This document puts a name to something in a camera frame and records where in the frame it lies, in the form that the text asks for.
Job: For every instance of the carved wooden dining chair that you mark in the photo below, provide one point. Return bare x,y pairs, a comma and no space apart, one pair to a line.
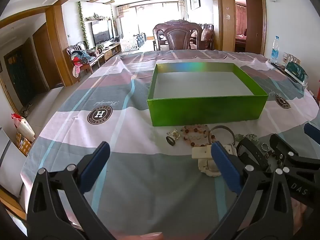
178,37

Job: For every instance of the printed checked tablecloth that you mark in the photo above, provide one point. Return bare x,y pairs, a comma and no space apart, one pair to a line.
130,140

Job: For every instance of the wooden television cabinet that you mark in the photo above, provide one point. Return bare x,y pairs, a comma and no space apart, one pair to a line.
110,51

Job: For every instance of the small cardboard boxes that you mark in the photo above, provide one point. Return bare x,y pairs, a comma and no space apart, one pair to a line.
291,58

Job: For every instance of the flat screen television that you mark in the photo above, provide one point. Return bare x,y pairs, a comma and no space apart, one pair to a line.
101,32

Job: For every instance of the dark entrance door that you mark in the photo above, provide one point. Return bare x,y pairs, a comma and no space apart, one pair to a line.
18,77

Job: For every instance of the silver bangle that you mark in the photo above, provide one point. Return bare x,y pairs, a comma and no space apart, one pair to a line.
225,128

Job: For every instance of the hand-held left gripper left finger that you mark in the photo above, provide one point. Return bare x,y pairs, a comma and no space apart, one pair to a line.
96,162

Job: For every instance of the person's left hand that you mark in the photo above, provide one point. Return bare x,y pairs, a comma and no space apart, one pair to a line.
152,236

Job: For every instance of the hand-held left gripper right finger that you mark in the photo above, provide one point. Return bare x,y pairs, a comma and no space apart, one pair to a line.
225,162

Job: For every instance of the orange checked box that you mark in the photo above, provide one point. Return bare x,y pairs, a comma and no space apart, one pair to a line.
23,145

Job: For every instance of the red and white paper bag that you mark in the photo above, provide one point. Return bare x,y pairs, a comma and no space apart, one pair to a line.
23,127

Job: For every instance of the person's right hand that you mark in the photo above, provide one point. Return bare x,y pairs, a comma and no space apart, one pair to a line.
298,215

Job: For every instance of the white play fence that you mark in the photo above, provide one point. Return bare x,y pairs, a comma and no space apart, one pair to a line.
133,42

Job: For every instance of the green ivy vine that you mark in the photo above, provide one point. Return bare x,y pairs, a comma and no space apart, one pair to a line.
83,25

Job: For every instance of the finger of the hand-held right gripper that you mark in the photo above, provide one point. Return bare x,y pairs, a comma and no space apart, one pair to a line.
277,142
312,131

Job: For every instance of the plastic water bottle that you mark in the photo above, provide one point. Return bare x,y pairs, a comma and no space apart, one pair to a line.
275,51

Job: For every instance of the green cardboard box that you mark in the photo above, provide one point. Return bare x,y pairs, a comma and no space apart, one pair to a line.
205,110

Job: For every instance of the wooden armchair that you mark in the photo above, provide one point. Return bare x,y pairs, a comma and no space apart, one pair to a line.
87,63

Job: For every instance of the pile of clothes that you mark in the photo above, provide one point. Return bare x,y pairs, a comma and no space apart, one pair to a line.
81,57

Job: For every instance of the teal package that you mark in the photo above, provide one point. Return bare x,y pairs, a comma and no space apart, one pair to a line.
296,72

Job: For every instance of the wooden chair with cushion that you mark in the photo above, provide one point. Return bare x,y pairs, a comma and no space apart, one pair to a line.
207,37

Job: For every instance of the white standing air conditioner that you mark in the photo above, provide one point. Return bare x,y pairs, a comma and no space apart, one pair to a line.
119,27

